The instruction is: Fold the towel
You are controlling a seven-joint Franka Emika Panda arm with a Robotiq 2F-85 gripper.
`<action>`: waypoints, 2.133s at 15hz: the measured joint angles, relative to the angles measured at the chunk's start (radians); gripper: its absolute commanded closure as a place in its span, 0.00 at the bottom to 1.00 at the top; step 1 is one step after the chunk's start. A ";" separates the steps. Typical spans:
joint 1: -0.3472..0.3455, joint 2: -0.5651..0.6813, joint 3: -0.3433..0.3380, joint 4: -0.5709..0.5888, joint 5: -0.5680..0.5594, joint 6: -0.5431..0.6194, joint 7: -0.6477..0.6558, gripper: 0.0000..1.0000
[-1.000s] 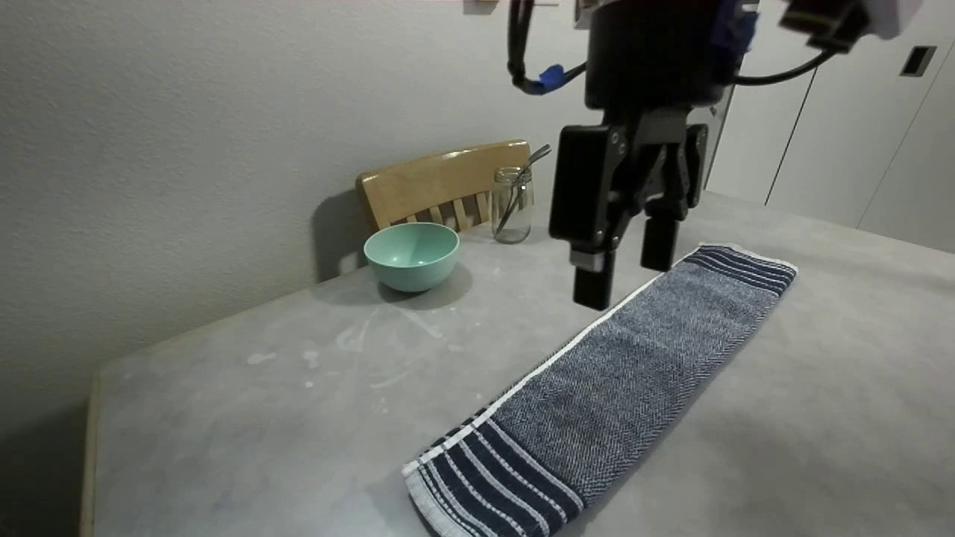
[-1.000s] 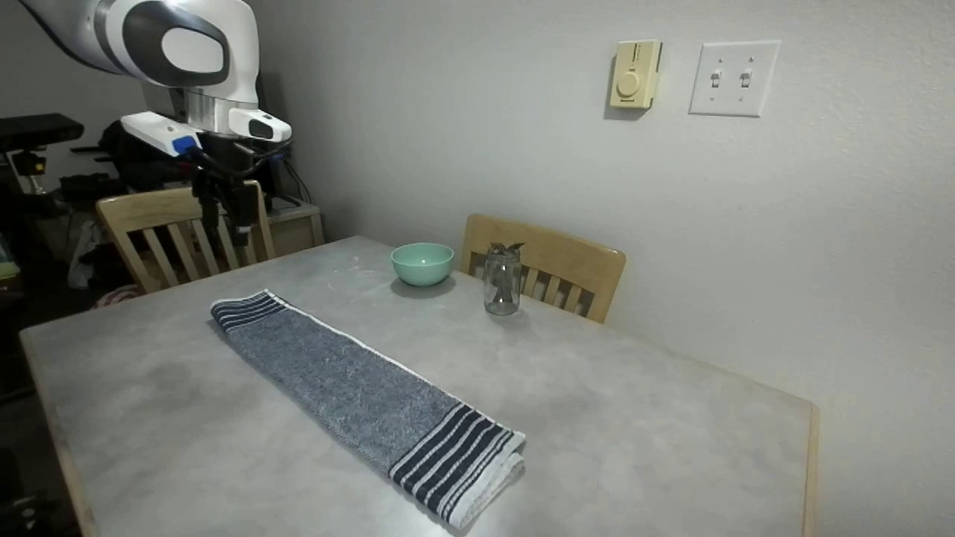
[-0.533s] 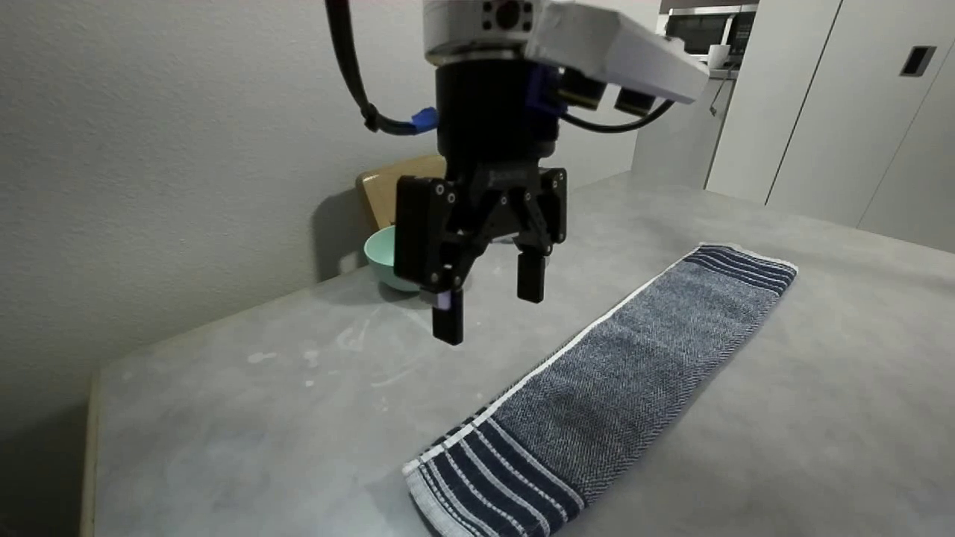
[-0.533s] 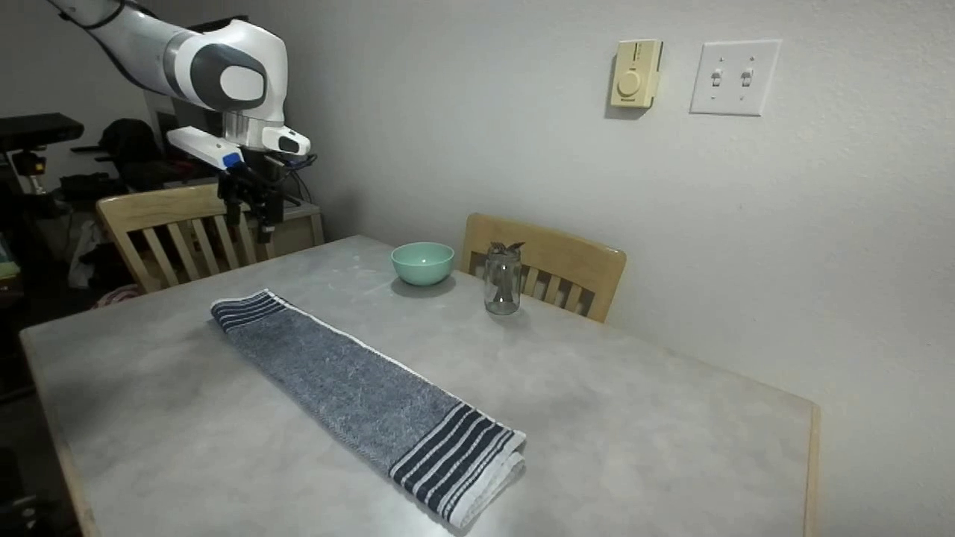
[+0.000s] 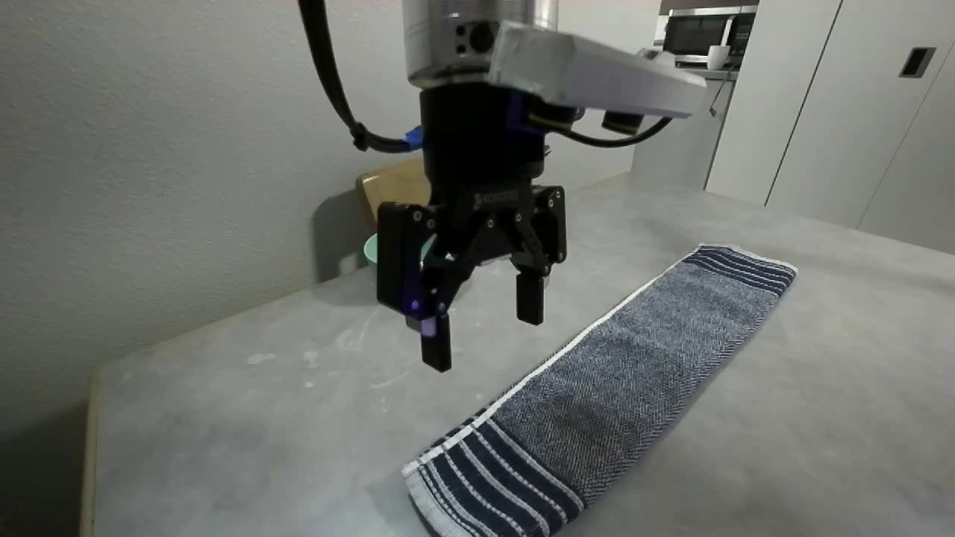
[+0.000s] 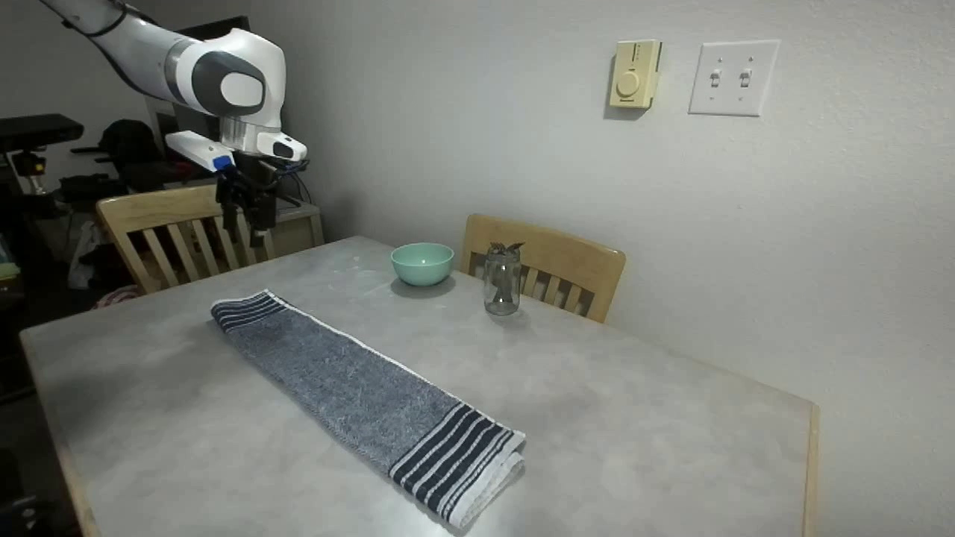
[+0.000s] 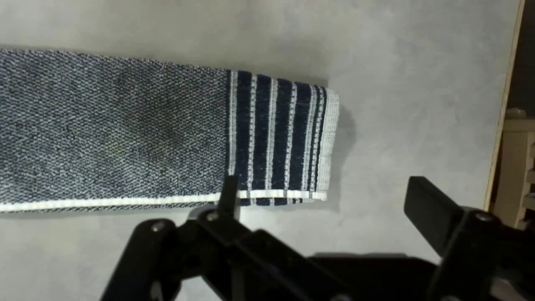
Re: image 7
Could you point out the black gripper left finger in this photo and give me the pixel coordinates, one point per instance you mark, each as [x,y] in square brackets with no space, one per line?
[223,257]

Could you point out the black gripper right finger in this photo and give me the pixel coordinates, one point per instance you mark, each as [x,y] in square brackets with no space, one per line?
[479,252]

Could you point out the blue striped towel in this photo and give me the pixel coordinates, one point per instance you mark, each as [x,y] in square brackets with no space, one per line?
[123,128]

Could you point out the wooden chair with vertical slats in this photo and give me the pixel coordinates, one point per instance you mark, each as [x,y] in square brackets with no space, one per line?
[515,168]

